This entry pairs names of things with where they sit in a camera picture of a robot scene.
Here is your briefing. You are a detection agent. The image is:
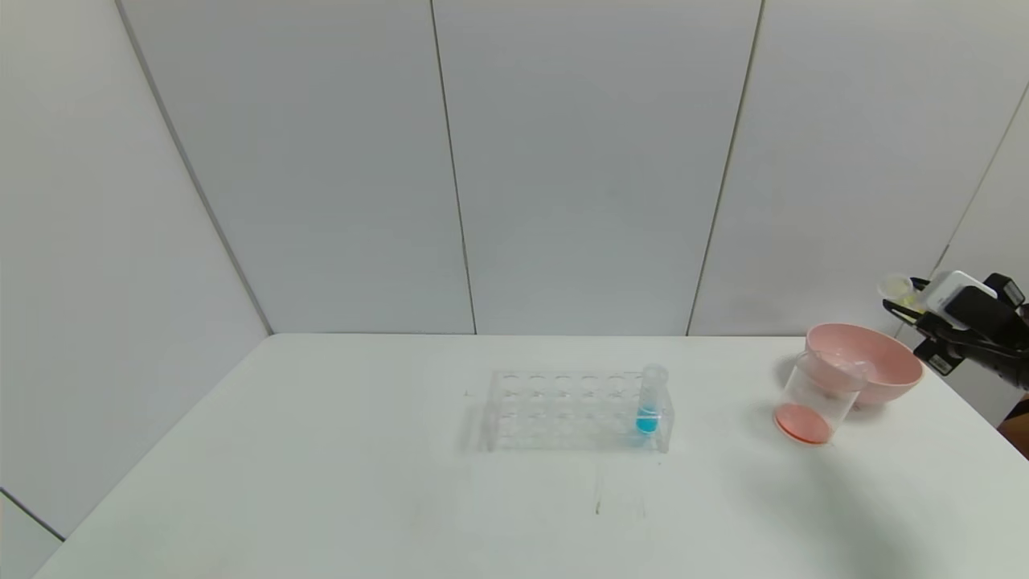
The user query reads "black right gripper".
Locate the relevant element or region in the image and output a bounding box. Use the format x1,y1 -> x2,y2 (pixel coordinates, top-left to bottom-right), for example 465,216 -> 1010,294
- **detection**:
882,277 -> 1029,390

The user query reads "test tube with yellow pigment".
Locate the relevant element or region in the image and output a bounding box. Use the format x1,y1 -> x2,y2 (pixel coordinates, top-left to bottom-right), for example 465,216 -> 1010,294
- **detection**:
877,273 -> 919,311

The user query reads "clear glass beaker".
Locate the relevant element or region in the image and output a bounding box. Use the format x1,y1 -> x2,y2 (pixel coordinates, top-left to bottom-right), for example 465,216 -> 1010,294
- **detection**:
773,351 -> 867,446

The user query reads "test tube with blue pigment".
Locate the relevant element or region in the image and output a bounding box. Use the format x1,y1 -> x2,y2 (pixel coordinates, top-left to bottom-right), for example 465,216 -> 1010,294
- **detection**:
637,363 -> 668,437

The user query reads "clear plastic test tube rack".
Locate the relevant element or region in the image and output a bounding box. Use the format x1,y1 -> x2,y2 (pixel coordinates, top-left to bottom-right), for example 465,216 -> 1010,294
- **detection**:
482,368 -> 674,454

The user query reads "pink bowl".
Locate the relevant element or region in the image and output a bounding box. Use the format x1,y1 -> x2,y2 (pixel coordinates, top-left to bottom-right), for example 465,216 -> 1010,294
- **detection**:
806,322 -> 924,408

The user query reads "brown wooden furniture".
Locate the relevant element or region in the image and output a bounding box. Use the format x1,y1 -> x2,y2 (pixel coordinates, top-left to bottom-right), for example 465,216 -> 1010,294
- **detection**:
999,394 -> 1029,461

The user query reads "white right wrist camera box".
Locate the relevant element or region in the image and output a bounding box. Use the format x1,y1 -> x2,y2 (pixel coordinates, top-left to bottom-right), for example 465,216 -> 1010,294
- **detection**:
923,270 -> 1026,339

